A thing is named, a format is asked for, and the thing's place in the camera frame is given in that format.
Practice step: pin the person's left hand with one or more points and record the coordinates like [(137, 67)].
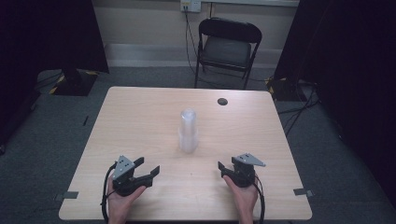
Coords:
[(120, 205)]

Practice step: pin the white wall socket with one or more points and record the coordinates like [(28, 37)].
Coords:
[(190, 5)]

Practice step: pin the light wooden table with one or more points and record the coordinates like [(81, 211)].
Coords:
[(140, 124)]

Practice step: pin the black folding chair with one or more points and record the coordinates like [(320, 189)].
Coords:
[(229, 49)]

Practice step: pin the black stand base striped tape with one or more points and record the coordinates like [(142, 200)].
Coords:
[(281, 90), (76, 82)]

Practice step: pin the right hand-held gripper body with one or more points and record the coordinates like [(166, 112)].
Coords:
[(243, 175)]

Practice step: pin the grey tape strip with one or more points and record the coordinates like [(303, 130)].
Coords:
[(302, 192), (70, 195)]

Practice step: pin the black curtain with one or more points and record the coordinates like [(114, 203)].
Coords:
[(46, 34), (351, 62)]

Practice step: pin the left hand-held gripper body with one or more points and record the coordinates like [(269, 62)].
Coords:
[(124, 182)]

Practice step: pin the black round table grommet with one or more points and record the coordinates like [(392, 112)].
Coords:
[(222, 101)]

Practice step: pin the stack of clear plastic cups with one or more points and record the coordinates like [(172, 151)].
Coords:
[(188, 133)]

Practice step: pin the person's right hand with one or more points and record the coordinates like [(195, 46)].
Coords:
[(246, 199)]

